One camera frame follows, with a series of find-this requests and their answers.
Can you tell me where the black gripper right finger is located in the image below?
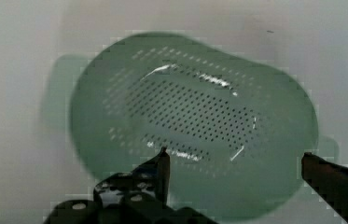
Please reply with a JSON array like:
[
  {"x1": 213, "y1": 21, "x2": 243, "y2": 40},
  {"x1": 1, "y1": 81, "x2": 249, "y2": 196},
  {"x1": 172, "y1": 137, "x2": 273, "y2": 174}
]
[{"x1": 301, "y1": 152, "x2": 348, "y2": 223}]

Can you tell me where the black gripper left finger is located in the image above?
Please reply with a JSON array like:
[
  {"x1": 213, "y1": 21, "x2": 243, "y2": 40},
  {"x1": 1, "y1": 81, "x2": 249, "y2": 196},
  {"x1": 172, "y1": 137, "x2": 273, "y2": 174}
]
[{"x1": 43, "y1": 147, "x2": 217, "y2": 224}]

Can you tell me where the green plastic strainer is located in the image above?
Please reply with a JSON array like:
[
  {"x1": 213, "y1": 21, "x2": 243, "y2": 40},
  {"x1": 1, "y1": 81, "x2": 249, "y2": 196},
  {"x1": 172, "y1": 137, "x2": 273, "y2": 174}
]
[{"x1": 42, "y1": 33, "x2": 339, "y2": 222}]

